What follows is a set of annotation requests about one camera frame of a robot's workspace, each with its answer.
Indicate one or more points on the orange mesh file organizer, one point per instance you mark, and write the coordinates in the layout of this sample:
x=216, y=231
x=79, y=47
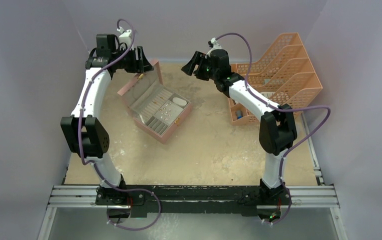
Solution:
x=284, y=74

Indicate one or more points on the pink jewelry box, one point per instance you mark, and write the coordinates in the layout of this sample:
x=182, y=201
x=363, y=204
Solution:
x=144, y=97

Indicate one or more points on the small blue capped bottle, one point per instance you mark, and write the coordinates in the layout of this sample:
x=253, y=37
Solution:
x=239, y=114

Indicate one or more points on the cream oval watch pillow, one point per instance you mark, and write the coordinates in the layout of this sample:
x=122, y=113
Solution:
x=179, y=101

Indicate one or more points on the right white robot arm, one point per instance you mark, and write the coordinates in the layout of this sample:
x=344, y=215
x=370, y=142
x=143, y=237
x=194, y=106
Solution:
x=277, y=129

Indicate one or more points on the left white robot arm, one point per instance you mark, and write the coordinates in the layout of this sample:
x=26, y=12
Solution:
x=83, y=131

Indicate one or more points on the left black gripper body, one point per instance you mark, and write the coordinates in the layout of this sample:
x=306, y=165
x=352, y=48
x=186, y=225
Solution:
x=128, y=62

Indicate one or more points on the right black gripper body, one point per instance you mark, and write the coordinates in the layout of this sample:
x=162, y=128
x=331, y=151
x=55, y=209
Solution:
x=205, y=70

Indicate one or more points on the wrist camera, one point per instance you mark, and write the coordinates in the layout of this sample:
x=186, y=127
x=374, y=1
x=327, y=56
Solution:
x=213, y=45
x=125, y=38

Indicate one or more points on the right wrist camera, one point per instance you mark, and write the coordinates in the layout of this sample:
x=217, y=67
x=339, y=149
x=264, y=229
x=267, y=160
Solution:
x=213, y=45

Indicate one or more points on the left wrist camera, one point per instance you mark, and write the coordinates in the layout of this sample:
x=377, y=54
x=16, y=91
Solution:
x=125, y=38

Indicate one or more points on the rhinestone earring in box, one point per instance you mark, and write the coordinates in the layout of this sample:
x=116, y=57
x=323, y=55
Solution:
x=168, y=110

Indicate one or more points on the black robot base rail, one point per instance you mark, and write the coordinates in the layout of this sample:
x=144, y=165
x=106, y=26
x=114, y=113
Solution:
x=137, y=201

